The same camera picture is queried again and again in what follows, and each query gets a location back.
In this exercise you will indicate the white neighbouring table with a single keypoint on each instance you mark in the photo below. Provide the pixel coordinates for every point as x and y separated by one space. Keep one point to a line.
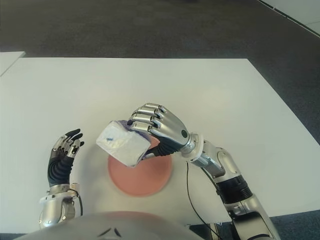
7 61

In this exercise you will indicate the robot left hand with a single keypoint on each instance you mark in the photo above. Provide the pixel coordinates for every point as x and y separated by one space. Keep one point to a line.
58 170

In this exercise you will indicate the robot right arm silver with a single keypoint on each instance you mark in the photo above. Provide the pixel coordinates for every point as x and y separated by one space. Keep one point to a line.
235 185

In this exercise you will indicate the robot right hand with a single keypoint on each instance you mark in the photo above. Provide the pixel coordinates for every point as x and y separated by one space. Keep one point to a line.
172 130

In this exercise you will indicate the pink round plate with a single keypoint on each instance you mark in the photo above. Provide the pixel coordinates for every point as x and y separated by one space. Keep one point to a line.
140 180

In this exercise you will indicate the purple tissue paper pack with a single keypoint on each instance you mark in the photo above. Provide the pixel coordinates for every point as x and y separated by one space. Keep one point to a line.
120 142

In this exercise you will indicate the silver robot torso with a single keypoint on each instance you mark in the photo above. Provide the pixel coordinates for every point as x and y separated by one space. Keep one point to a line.
100 225

